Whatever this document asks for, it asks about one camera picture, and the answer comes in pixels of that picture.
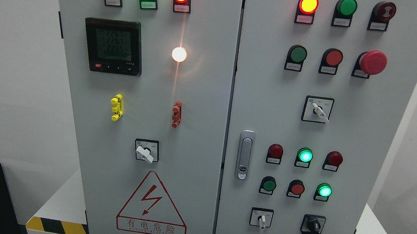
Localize grey right cabinet door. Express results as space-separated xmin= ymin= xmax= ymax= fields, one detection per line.
xmin=215 ymin=0 xmax=417 ymax=234

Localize red emergency stop mushroom button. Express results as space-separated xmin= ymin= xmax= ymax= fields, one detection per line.
xmin=351 ymin=50 xmax=388 ymax=79

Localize yellow terminal connector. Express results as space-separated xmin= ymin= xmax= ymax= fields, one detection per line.
xmin=110 ymin=94 xmax=123 ymax=121

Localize white selector switch lower right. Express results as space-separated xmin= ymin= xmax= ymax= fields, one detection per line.
xmin=249 ymin=207 xmax=274 ymax=230

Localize lit red lamp right door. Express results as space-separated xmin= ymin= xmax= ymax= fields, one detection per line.
xmin=294 ymin=0 xmax=319 ymax=25

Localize grey left cabinet door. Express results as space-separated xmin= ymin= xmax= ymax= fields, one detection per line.
xmin=59 ymin=0 xmax=243 ymax=234

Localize red push button upper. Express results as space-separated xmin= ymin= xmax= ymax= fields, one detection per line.
xmin=318 ymin=48 xmax=343 ymax=75

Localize white selector switch left door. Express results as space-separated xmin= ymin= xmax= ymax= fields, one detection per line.
xmin=134 ymin=138 xmax=159 ymax=164

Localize red push button lower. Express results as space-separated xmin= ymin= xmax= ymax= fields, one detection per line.
xmin=286 ymin=179 xmax=305 ymax=198

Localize dark green lamp top right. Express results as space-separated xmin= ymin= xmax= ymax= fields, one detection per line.
xmin=331 ymin=0 xmax=358 ymax=28

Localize white platform with hazard stripes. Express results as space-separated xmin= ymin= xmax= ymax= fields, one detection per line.
xmin=26 ymin=169 xmax=87 ymax=234

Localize black knob selector switch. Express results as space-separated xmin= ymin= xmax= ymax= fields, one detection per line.
xmin=300 ymin=214 xmax=326 ymax=234

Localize bright white indicator lamp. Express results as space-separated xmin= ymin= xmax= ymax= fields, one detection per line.
xmin=171 ymin=46 xmax=188 ymax=63

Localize green push button lower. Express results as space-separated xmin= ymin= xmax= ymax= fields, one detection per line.
xmin=259 ymin=175 xmax=277 ymax=196

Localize red terminal connector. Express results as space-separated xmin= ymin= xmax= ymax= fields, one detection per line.
xmin=171 ymin=101 xmax=182 ymax=128

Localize dark red lamp right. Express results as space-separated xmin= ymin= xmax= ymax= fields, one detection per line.
xmin=321 ymin=151 xmax=344 ymax=172

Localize dark red lamp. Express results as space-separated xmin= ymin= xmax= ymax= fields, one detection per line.
xmin=265 ymin=144 xmax=284 ymax=165
xmin=321 ymin=151 xmax=344 ymax=172

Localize grey cabinet door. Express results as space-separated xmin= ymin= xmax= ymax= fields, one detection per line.
xmin=59 ymin=0 xmax=243 ymax=234
xmin=215 ymin=0 xmax=417 ymax=234

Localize dark red lamp left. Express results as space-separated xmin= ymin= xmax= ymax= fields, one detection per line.
xmin=265 ymin=144 xmax=284 ymax=165

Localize lit green lamp lower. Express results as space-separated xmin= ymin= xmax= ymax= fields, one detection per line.
xmin=313 ymin=183 xmax=332 ymax=202

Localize black digital power meter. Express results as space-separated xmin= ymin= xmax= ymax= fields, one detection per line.
xmin=85 ymin=17 xmax=142 ymax=76

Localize green push button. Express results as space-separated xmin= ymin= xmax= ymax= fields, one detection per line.
xmin=284 ymin=45 xmax=308 ymax=72
xmin=259 ymin=175 xmax=277 ymax=196

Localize silver door lock handle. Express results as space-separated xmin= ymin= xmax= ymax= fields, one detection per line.
xmin=235 ymin=130 xmax=256 ymax=181

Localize white selector switch upper right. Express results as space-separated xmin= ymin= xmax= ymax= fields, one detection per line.
xmin=301 ymin=95 xmax=334 ymax=124

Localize green push button upper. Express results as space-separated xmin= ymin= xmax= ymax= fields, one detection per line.
xmin=284 ymin=45 xmax=308 ymax=72

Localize white selector switch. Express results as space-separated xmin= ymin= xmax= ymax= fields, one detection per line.
xmin=249 ymin=207 xmax=274 ymax=230
xmin=301 ymin=95 xmax=334 ymax=124

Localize dark red buzzer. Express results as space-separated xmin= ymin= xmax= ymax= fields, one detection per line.
xmin=367 ymin=1 xmax=397 ymax=32

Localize red electric hazard warning sign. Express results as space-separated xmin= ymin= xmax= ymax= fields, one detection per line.
xmin=116 ymin=171 xmax=187 ymax=234

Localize lit green lamp middle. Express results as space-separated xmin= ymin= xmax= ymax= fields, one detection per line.
xmin=294 ymin=147 xmax=313 ymax=168

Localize red push button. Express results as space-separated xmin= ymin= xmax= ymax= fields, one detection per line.
xmin=286 ymin=179 xmax=305 ymax=198
xmin=318 ymin=48 xmax=343 ymax=75

